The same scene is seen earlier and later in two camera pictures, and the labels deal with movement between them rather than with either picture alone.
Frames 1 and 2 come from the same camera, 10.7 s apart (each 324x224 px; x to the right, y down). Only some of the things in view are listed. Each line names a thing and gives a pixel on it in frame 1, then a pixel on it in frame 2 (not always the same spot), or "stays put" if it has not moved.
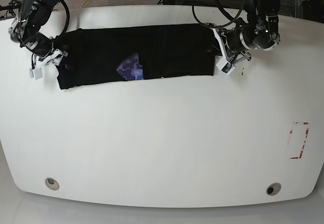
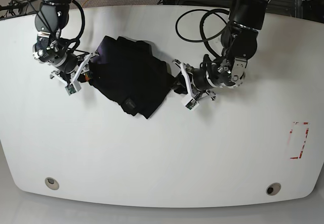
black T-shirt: (102, 53) -> (127, 70)
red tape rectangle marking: (307, 133) stays put
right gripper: (231, 43) -> (197, 80)
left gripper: (43, 47) -> (70, 74)
